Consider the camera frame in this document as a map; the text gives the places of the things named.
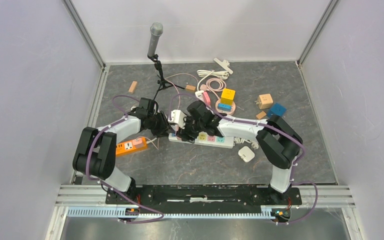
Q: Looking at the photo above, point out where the wooden block near tripod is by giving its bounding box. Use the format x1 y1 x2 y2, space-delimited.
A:
184 85 196 93

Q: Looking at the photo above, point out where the slotted cable duct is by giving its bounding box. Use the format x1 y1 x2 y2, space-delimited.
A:
66 206 275 220

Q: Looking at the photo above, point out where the pink plug on orange strip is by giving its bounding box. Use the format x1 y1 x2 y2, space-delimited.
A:
132 137 148 149

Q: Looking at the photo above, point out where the blue cube adapter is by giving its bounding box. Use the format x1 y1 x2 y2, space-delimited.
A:
266 103 287 118

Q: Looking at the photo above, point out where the white clip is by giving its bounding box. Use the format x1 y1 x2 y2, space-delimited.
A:
213 57 234 75

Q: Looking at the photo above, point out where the white braided cable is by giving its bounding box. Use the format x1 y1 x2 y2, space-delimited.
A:
233 137 260 151

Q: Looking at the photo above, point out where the flat wooden block right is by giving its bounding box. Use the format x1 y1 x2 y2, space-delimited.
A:
255 111 268 120

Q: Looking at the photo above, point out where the coiled white cable back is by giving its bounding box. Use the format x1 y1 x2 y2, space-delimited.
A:
196 69 230 93

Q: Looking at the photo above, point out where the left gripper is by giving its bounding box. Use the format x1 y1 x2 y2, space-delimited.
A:
148 111 175 139

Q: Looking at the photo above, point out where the orange power strip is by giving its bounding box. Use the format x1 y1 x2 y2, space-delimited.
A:
115 140 148 157

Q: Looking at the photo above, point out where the white cube adapter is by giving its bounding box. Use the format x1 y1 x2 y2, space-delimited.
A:
238 146 255 163

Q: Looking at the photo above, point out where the grey microphone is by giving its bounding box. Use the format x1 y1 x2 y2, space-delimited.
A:
147 22 164 57

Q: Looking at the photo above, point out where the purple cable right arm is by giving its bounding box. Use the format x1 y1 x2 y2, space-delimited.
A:
168 92 319 226

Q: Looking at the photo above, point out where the yellow cube adapter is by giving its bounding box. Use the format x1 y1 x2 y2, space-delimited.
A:
220 88 236 106

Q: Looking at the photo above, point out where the coiled pink cable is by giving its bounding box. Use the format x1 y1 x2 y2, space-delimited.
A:
201 78 228 100

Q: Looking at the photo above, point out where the wooden block left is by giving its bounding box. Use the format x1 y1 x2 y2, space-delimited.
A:
128 81 138 94

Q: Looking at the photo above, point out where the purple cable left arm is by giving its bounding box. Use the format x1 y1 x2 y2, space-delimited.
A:
85 95 165 224

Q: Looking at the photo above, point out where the short white power strip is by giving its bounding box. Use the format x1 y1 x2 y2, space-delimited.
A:
195 90 205 102

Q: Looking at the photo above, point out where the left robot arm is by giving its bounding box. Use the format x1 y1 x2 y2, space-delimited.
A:
72 97 174 204

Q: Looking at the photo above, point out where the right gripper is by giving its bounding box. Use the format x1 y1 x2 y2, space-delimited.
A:
175 113 204 144

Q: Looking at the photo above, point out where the pink flat adapter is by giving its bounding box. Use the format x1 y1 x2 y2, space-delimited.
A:
202 91 211 106

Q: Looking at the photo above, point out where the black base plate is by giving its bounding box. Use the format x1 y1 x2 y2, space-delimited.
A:
105 184 302 215

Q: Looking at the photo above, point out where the light blue flat adapter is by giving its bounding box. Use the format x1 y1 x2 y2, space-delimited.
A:
217 102 232 112

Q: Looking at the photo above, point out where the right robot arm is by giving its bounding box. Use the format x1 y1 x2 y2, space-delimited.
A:
168 100 305 204

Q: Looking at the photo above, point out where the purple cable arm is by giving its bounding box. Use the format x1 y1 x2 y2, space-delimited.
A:
168 92 319 226
85 95 165 224

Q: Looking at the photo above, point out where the long white power strip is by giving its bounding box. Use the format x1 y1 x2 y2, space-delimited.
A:
168 132 235 149

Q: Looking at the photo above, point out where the beige dragon cube adapter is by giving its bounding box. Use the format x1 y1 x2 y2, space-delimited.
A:
256 93 274 110

